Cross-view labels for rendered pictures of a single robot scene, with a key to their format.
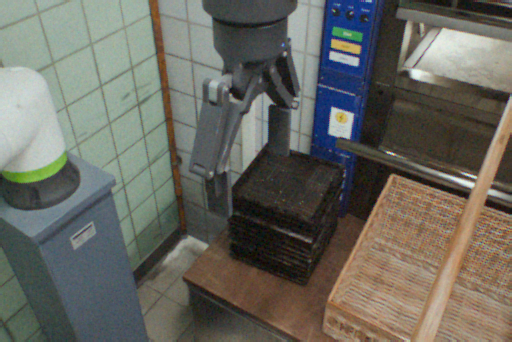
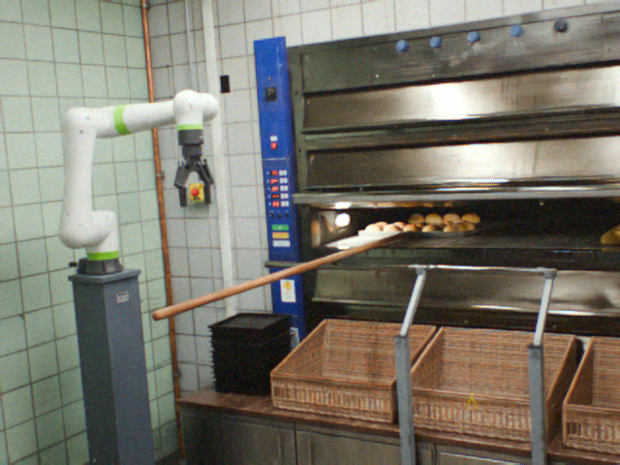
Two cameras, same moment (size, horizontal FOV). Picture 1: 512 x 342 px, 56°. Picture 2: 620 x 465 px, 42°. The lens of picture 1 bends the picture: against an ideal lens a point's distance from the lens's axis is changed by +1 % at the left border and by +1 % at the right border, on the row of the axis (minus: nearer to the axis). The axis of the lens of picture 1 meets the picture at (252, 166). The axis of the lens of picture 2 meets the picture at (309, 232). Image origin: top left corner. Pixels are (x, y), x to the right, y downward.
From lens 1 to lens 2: 2.47 m
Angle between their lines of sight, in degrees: 33
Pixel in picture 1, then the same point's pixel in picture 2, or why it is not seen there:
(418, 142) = (335, 290)
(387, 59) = (306, 239)
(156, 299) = not seen: outside the picture
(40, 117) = (112, 226)
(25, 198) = (99, 268)
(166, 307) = not seen: outside the picture
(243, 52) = (188, 153)
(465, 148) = (360, 286)
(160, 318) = not seen: outside the picture
